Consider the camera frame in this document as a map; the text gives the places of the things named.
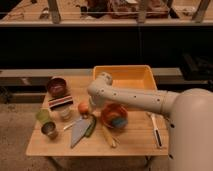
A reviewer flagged wooden table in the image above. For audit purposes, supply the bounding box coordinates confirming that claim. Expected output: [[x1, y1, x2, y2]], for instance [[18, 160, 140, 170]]
[[26, 76, 168, 157]]

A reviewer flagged striped folded cloth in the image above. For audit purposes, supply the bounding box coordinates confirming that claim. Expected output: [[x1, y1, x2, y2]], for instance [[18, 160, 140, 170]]
[[48, 95, 73, 110]]

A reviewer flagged green plastic cup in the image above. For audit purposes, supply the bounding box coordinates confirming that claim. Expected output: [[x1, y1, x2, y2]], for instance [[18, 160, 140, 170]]
[[36, 109, 51, 124]]

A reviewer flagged green sponge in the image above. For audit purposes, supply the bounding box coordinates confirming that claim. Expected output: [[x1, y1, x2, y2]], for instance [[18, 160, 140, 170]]
[[111, 117, 127, 128]]

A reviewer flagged dark red bowl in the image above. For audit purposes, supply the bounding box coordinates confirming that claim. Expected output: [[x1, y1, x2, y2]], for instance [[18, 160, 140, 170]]
[[46, 78, 67, 98]]

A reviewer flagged orange fruit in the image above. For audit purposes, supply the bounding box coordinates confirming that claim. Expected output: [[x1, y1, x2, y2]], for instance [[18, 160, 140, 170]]
[[78, 102, 89, 115]]

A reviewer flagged clear glass cup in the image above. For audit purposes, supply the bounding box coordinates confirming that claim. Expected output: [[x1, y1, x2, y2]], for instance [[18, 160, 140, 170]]
[[58, 107, 71, 121]]

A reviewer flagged yellow plastic tray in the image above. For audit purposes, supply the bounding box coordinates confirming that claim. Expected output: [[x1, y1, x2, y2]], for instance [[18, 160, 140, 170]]
[[93, 65, 157, 90]]

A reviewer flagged orange clay bowl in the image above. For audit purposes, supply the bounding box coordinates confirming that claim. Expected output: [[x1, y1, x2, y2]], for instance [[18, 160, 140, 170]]
[[100, 103, 128, 129]]

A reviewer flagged metal cup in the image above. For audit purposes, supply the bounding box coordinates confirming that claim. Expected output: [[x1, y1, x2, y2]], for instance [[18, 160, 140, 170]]
[[41, 122, 58, 139]]

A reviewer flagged white dish brush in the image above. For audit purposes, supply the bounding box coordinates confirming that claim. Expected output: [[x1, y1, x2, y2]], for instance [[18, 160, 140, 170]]
[[147, 112, 163, 149]]

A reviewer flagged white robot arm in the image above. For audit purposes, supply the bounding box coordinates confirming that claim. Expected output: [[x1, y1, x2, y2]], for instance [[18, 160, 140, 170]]
[[87, 72, 213, 171]]

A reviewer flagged yellow wooden tool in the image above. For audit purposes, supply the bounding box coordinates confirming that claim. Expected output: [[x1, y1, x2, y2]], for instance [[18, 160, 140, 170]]
[[102, 126, 117, 148]]

